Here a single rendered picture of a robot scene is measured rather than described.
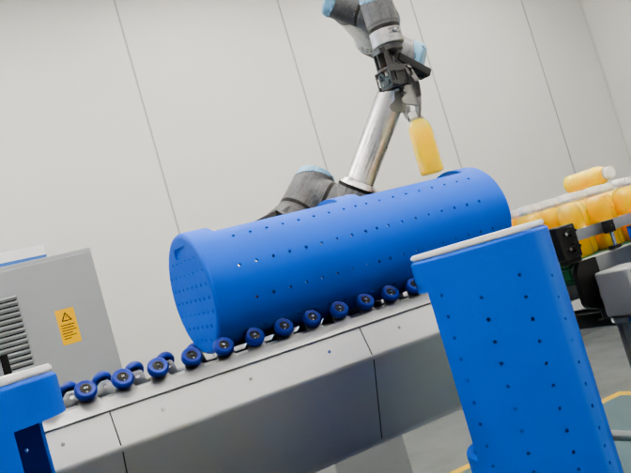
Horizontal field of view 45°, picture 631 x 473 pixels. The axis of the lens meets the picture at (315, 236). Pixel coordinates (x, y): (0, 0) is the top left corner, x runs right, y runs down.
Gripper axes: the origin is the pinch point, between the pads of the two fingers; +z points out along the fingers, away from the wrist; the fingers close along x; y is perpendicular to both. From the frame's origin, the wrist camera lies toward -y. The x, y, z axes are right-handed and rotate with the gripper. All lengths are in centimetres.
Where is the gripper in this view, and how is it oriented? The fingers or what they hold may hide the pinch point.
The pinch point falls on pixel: (415, 114)
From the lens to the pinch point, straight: 216.7
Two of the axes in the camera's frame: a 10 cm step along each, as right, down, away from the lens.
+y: -8.5, 2.2, -4.8
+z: 2.7, 9.6, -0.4
